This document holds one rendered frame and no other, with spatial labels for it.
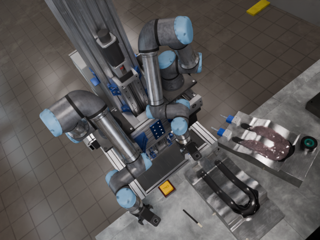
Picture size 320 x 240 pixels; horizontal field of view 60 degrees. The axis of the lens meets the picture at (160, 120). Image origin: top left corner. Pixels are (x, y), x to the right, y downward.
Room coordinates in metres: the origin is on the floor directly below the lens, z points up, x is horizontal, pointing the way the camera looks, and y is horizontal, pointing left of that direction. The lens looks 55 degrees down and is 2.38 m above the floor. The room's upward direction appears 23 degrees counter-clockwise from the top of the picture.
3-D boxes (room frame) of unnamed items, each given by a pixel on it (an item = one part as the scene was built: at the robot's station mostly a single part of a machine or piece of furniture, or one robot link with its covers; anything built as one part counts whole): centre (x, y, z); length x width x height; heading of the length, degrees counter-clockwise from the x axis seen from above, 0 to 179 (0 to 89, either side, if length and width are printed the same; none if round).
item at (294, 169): (0.62, -0.52, 0.86); 0.50 x 0.26 x 0.11; 33
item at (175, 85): (1.18, -0.17, 1.09); 0.15 x 0.15 x 0.10
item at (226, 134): (0.81, -0.32, 0.86); 0.13 x 0.05 x 0.05; 33
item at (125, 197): (0.48, 0.27, 1.25); 0.09 x 0.08 x 0.11; 17
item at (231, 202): (0.45, -0.20, 0.92); 0.35 x 0.16 x 0.09; 16
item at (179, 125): (0.71, -0.07, 1.25); 0.09 x 0.08 x 0.11; 152
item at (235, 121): (0.87, -0.41, 0.86); 0.13 x 0.05 x 0.05; 33
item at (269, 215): (0.44, -0.19, 0.87); 0.50 x 0.26 x 0.14; 16
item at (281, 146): (0.61, -0.51, 0.90); 0.26 x 0.18 x 0.08; 33
